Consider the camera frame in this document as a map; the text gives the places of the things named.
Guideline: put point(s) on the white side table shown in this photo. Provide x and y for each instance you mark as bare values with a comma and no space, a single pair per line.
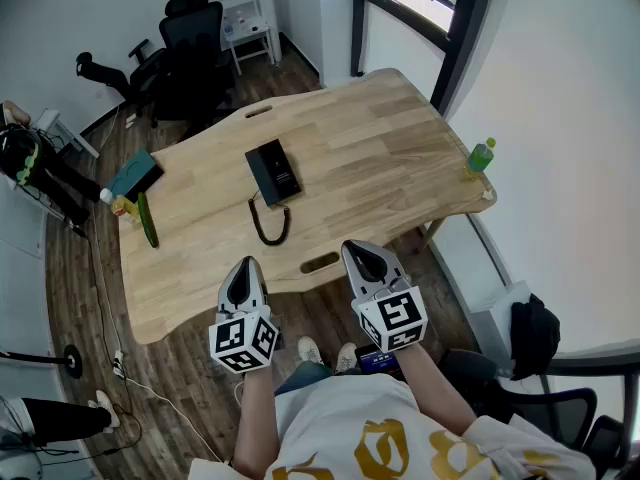
247,33

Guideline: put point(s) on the teal box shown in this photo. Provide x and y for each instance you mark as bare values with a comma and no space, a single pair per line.
132,173

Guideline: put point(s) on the green drink bottle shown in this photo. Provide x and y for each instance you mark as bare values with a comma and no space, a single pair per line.
480,160

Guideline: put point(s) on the person's shoe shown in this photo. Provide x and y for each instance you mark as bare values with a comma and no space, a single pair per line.
346,358
310,352

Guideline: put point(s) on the black bag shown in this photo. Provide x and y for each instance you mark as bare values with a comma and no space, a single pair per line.
535,338

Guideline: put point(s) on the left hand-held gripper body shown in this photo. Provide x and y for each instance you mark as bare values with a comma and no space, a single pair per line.
242,340

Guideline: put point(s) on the green cucumber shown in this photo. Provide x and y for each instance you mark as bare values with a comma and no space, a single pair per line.
148,223

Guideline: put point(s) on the black and green backpack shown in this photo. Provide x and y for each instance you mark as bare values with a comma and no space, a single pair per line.
20,155

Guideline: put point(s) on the white power strip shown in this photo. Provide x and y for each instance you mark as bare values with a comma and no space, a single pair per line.
118,364

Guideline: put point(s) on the dark mesh chair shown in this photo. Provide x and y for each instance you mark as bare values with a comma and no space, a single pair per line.
550,413

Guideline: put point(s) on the tilted black office chair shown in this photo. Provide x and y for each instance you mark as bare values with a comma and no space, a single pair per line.
112,75

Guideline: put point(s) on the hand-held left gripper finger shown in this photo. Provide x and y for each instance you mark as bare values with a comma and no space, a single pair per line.
226,293
261,288

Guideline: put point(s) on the white cabinet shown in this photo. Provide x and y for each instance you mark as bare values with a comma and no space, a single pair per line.
495,313

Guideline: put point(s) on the person's right shoe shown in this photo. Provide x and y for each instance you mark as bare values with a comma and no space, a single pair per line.
346,358

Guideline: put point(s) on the black window frame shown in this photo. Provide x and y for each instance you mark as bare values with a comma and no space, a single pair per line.
462,23

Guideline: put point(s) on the person's left forearm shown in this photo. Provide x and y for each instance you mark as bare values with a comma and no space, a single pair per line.
255,418

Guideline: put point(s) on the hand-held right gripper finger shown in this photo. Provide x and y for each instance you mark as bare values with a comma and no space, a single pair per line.
392,268
352,278

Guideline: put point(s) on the black smartphone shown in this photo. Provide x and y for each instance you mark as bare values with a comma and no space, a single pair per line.
377,363

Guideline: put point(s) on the black round-base stand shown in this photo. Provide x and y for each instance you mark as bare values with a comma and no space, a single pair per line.
73,363

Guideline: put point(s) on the large black office chair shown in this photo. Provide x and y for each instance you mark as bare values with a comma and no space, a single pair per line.
192,53

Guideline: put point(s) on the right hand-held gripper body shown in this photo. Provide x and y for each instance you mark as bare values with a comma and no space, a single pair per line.
395,318

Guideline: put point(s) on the black phone base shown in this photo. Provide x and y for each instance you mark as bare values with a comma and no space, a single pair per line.
282,168

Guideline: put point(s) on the yellow drink bottle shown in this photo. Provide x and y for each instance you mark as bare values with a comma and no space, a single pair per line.
122,208

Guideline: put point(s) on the person's blue jeans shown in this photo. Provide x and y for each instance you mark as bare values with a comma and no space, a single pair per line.
305,375

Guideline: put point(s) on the person's right forearm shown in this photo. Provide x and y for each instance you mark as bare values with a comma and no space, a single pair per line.
430,388

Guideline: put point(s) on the person's left shoe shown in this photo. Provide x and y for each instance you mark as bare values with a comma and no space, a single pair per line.
310,352

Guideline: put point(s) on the white low table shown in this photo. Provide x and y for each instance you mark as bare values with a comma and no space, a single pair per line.
65,133

